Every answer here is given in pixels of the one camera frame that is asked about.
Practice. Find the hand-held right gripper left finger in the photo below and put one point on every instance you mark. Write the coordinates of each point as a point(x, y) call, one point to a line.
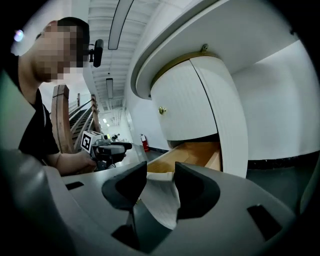
point(100, 212)

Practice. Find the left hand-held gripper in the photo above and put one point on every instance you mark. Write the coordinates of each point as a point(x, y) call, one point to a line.
point(87, 141)

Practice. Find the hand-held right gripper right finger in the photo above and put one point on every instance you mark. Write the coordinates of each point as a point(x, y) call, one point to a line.
point(225, 225)

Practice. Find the large white drawer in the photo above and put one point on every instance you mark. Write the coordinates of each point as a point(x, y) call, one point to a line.
point(190, 152)

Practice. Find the white wooden cabinet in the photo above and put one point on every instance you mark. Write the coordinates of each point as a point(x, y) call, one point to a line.
point(230, 112)

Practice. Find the person's left forearm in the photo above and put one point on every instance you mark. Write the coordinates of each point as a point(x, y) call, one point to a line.
point(67, 162)

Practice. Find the red fire extinguisher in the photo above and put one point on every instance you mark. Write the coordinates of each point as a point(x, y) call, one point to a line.
point(145, 145)

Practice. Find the short ceiling light panel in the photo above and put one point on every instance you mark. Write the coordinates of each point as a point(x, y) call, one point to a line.
point(109, 88)

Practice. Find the wooden staircase railing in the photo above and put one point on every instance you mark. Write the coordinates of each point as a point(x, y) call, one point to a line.
point(60, 112)

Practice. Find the person's torso black shirt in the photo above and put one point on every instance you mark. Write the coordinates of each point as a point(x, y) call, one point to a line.
point(35, 130)

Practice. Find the white cabinet door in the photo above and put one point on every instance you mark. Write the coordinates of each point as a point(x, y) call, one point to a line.
point(182, 100)

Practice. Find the person's head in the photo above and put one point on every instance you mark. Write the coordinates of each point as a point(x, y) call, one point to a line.
point(55, 55)

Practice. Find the long ceiling light panel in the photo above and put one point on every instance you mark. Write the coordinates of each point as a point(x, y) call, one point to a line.
point(120, 25)

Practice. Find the black head-worn camera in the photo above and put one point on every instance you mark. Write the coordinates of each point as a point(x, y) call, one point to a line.
point(98, 53)

